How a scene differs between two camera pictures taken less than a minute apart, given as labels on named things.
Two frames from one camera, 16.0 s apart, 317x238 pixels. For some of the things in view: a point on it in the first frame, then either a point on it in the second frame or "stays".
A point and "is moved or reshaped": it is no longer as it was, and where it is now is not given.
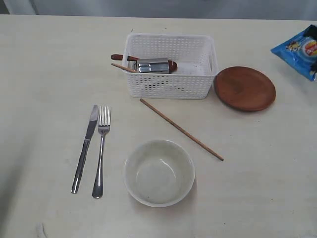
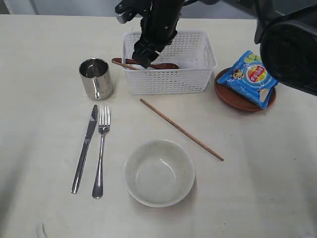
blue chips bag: [299, 52] is moved or reshaped
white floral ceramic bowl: [158, 173] stays
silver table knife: [91, 127] stays
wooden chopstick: [210, 150] stays
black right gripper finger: [311, 30] -> [140, 53]
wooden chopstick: [124, 68] is moved or reshaped
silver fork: [104, 127] stays
